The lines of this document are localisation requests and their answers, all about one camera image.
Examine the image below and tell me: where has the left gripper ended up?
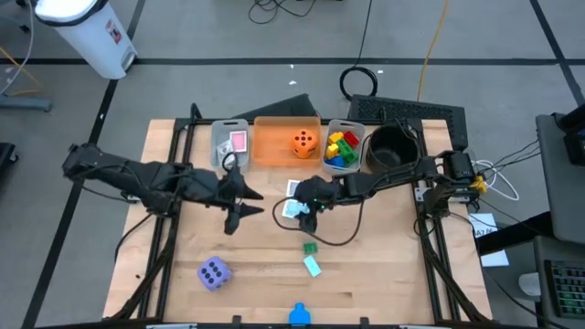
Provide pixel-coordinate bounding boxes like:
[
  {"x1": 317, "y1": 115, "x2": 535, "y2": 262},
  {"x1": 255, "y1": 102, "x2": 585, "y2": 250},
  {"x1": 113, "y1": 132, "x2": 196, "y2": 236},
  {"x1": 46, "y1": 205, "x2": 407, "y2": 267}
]
[{"x1": 200, "y1": 166, "x2": 266, "y2": 218}]

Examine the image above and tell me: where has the blue-backed playing card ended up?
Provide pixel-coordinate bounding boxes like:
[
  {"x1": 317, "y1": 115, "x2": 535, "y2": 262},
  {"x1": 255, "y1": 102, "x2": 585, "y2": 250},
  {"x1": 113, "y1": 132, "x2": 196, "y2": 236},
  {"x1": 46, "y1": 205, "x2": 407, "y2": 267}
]
[{"x1": 282, "y1": 199, "x2": 312, "y2": 221}]

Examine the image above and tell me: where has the orange foam die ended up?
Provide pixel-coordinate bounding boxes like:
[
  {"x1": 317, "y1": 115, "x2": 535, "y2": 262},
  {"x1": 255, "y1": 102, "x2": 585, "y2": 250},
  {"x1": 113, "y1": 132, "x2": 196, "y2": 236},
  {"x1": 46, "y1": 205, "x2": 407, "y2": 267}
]
[{"x1": 291, "y1": 129, "x2": 320, "y2": 160}]

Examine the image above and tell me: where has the face-up playing card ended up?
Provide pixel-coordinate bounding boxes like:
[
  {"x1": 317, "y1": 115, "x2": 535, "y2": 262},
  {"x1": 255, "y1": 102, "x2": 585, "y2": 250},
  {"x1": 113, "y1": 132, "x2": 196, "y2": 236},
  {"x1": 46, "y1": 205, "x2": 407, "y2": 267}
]
[{"x1": 215, "y1": 139, "x2": 235, "y2": 161}]

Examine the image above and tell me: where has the pink-backed playing card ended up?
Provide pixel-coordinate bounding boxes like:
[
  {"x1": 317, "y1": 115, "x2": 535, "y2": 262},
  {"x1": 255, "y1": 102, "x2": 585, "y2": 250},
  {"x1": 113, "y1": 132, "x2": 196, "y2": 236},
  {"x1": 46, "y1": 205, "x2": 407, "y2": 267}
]
[{"x1": 229, "y1": 130, "x2": 250, "y2": 154}]

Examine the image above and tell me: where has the light teal brick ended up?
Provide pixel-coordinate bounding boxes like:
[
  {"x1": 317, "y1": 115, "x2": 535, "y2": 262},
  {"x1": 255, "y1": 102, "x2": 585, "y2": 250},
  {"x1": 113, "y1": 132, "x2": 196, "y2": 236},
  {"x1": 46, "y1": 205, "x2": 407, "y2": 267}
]
[{"x1": 303, "y1": 254, "x2": 324, "y2": 279}]

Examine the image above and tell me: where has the purple foam die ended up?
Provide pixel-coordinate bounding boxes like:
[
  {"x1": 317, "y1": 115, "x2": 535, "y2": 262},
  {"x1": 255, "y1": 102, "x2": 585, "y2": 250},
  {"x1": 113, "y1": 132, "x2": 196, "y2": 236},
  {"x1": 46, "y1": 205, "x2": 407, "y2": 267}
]
[{"x1": 197, "y1": 255, "x2": 233, "y2": 292}]

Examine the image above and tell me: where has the blue bottle-shaped toy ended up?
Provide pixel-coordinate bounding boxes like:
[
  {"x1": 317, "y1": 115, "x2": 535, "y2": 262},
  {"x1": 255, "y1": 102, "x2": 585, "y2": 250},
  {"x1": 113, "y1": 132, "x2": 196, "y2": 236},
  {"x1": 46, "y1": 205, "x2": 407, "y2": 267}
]
[{"x1": 288, "y1": 302, "x2": 312, "y2": 326}]

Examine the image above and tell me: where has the light grey plastic bin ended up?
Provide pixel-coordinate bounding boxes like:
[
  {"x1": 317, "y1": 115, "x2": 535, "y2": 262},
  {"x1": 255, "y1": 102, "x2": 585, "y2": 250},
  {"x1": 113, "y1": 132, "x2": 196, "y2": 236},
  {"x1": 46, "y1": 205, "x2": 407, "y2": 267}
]
[
  {"x1": 322, "y1": 118, "x2": 367, "y2": 177},
  {"x1": 209, "y1": 118, "x2": 251, "y2": 174}
]

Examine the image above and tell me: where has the orange plastic bin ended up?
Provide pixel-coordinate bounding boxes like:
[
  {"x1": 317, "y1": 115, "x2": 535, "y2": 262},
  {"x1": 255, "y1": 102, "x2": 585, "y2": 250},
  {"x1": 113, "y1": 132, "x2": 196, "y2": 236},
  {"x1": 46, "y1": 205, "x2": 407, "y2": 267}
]
[{"x1": 252, "y1": 115, "x2": 323, "y2": 168}]

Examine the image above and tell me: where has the black bucket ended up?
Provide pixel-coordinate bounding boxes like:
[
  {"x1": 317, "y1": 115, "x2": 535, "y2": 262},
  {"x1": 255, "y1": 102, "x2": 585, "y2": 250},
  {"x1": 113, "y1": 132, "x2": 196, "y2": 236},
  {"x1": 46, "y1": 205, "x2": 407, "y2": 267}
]
[{"x1": 365, "y1": 123, "x2": 420, "y2": 174}]

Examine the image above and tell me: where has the black wedge-shaped panel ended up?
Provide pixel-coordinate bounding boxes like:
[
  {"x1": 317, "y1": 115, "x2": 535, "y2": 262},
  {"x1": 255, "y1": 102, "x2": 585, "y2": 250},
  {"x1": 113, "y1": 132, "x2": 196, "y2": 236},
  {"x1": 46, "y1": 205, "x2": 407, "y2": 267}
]
[{"x1": 231, "y1": 93, "x2": 321, "y2": 121}]

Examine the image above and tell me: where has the black perforated floor mat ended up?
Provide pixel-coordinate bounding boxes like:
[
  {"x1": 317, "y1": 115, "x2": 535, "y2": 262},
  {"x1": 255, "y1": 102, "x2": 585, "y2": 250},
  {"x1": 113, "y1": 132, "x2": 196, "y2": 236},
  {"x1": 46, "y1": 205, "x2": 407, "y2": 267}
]
[{"x1": 347, "y1": 93, "x2": 470, "y2": 152}]

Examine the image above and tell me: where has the white printed paper sheet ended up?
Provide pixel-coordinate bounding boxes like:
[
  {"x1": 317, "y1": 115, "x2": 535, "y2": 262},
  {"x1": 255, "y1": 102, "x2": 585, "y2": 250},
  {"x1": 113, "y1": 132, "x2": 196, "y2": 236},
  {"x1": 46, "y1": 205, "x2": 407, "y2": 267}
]
[{"x1": 468, "y1": 212, "x2": 499, "y2": 239}]

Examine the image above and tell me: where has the plain white paper sheet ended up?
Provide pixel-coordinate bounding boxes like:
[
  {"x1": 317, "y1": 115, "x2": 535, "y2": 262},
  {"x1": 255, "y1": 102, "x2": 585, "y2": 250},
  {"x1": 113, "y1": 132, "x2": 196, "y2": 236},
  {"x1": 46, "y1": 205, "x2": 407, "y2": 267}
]
[{"x1": 479, "y1": 249, "x2": 510, "y2": 269}]

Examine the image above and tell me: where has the black desk bar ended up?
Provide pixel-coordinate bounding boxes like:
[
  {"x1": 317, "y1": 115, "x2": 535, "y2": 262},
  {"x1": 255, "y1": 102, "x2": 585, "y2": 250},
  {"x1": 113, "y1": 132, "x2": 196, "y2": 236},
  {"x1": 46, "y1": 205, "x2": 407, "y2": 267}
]
[{"x1": 474, "y1": 209, "x2": 554, "y2": 257}]

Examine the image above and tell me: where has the white trash bin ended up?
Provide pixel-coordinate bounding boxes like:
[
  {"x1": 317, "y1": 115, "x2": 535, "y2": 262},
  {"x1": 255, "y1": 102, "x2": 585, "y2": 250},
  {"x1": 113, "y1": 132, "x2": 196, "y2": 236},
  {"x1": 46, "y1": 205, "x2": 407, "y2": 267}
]
[{"x1": 34, "y1": 0, "x2": 138, "y2": 81}]

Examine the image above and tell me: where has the white computer mouse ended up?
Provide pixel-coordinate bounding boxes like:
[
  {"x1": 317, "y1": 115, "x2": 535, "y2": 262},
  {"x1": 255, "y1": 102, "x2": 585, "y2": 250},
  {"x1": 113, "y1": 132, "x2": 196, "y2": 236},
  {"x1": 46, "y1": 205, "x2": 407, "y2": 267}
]
[{"x1": 518, "y1": 271, "x2": 543, "y2": 297}]

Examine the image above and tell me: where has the grey metal base bar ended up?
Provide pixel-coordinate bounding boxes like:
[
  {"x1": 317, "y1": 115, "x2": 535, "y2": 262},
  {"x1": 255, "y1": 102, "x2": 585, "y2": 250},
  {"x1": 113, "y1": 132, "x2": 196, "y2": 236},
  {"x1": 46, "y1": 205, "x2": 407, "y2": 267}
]
[{"x1": 0, "y1": 93, "x2": 54, "y2": 113}]

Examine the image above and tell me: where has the black caster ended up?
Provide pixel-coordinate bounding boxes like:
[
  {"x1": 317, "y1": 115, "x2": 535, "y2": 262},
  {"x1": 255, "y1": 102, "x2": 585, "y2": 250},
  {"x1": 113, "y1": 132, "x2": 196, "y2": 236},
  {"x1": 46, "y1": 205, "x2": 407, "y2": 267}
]
[{"x1": 0, "y1": 142, "x2": 19, "y2": 177}]

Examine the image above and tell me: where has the black desk device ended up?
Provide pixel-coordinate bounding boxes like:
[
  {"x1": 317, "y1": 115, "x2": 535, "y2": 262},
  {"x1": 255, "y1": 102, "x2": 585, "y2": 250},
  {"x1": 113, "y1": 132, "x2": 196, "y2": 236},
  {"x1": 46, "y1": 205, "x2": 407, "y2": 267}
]
[{"x1": 551, "y1": 102, "x2": 585, "y2": 166}]

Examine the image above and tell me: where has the keyboard with coloured keys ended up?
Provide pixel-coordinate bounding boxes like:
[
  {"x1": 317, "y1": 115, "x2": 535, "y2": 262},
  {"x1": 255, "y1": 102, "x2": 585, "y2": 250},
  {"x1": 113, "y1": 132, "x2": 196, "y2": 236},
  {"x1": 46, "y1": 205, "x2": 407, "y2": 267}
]
[{"x1": 543, "y1": 259, "x2": 585, "y2": 319}]

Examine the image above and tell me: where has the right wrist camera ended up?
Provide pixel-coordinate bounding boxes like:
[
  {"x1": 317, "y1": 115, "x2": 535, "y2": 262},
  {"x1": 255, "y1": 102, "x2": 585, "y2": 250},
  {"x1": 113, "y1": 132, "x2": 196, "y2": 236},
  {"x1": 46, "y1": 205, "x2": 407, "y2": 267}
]
[{"x1": 299, "y1": 212, "x2": 319, "y2": 234}]

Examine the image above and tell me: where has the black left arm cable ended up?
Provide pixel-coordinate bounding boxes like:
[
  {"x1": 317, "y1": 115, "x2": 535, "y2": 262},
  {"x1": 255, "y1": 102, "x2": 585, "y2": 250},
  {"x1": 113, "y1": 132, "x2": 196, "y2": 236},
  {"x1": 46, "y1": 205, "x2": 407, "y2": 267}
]
[{"x1": 221, "y1": 152, "x2": 239, "y2": 174}]

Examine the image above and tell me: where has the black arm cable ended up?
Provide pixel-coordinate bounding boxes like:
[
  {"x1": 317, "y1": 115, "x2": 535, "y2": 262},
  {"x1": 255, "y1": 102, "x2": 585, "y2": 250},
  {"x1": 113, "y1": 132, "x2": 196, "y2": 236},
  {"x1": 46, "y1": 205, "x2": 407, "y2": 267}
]
[
  {"x1": 221, "y1": 152, "x2": 239, "y2": 174},
  {"x1": 271, "y1": 196, "x2": 366, "y2": 247}
]

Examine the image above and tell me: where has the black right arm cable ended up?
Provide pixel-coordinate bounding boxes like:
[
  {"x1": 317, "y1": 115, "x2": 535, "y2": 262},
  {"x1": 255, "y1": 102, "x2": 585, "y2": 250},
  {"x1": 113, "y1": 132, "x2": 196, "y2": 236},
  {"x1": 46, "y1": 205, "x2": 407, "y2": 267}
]
[{"x1": 271, "y1": 196, "x2": 366, "y2": 247}]

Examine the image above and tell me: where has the black aluminium table frame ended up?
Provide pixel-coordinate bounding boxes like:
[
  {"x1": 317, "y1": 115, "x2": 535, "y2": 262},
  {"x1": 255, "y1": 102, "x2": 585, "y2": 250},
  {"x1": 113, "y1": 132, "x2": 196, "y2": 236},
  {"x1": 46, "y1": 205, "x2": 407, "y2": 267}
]
[{"x1": 109, "y1": 117, "x2": 493, "y2": 329}]

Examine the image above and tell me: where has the black coiled cable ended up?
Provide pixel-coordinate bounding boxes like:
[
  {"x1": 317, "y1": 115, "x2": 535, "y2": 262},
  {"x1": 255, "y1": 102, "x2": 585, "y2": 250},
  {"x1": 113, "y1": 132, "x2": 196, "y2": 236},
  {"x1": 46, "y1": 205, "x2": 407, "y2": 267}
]
[{"x1": 338, "y1": 0, "x2": 379, "y2": 101}]

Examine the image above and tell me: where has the yellow cable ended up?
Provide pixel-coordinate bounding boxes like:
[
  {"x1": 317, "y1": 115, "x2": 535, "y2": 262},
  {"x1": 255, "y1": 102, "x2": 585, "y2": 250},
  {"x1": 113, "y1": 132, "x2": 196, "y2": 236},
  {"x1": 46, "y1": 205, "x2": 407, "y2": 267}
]
[{"x1": 416, "y1": 0, "x2": 452, "y2": 102}]

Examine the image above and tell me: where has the black cable tangle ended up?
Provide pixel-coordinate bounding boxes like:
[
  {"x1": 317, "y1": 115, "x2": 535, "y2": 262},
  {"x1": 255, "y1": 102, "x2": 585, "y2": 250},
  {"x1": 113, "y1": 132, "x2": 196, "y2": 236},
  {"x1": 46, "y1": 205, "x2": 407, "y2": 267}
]
[{"x1": 248, "y1": 0, "x2": 317, "y2": 26}]

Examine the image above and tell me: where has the white floor cable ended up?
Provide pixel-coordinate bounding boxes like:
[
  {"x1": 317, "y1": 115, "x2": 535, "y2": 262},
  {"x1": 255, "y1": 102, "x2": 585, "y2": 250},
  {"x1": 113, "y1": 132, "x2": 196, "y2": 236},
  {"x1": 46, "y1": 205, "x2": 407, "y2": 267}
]
[{"x1": 0, "y1": 0, "x2": 36, "y2": 97}]

